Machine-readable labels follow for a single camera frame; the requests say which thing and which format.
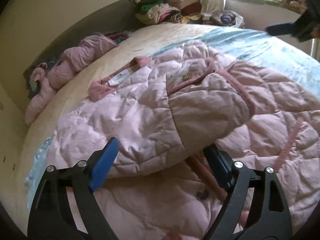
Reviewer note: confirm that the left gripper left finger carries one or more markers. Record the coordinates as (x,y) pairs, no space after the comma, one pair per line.
(64,205)

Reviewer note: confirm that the dark grey headboard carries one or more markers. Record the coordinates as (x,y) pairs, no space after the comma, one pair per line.
(118,16)

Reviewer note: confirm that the cream wardrobe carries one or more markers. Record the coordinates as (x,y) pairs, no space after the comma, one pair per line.
(13,131)

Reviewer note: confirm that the crumpled pink puffer jacket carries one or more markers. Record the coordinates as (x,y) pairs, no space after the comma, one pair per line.
(45,80)

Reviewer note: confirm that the blue cartoon print blanket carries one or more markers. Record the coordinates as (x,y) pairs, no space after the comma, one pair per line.
(254,46)

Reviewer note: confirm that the cream bed sheet mattress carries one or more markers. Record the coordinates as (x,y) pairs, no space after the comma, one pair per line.
(145,41)

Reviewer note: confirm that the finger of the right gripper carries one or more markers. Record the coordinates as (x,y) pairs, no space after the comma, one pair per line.
(280,29)

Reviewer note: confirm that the pile of folded clothes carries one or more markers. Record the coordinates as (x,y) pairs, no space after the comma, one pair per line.
(152,12)

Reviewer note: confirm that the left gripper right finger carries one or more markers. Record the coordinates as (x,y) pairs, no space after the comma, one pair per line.
(269,215)

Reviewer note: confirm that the pink quilted coat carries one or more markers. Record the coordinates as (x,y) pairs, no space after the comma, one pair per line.
(166,113)

